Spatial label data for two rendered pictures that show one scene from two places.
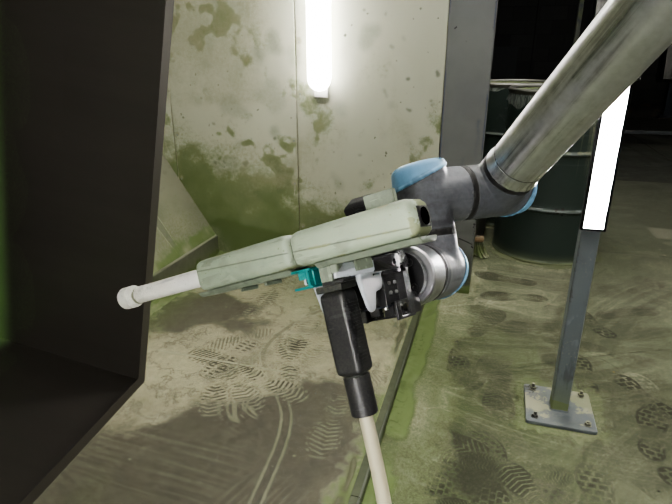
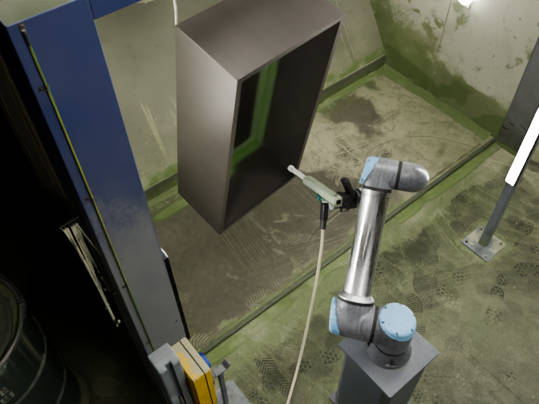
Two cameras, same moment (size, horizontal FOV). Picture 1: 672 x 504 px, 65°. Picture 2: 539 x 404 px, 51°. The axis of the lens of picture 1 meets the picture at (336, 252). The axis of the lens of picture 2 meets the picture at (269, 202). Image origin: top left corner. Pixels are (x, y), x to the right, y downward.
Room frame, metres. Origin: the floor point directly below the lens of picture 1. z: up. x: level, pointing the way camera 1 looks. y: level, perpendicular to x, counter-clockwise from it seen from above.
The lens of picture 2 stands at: (-1.02, -0.78, 2.91)
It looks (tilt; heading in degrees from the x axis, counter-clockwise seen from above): 51 degrees down; 35
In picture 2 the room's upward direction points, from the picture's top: 1 degrees counter-clockwise
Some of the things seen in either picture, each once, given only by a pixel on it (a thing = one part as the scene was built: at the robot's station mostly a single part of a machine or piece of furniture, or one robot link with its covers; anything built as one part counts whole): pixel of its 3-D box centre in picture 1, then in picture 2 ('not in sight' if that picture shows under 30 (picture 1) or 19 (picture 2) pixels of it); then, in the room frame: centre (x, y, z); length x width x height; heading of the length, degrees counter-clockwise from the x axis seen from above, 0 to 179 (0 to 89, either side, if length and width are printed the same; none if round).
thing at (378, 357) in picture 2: not in sight; (390, 343); (0.11, -0.58, 0.69); 0.19 x 0.19 x 0.10
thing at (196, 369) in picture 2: not in sight; (194, 378); (-0.65, -0.25, 1.42); 0.12 x 0.06 x 0.26; 73
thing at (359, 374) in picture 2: not in sight; (378, 377); (0.11, -0.58, 0.32); 0.31 x 0.31 x 0.64; 73
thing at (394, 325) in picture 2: not in sight; (393, 327); (0.11, -0.57, 0.83); 0.17 x 0.15 x 0.18; 110
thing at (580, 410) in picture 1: (558, 407); (483, 243); (1.39, -0.70, 0.01); 0.20 x 0.20 x 0.01; 73
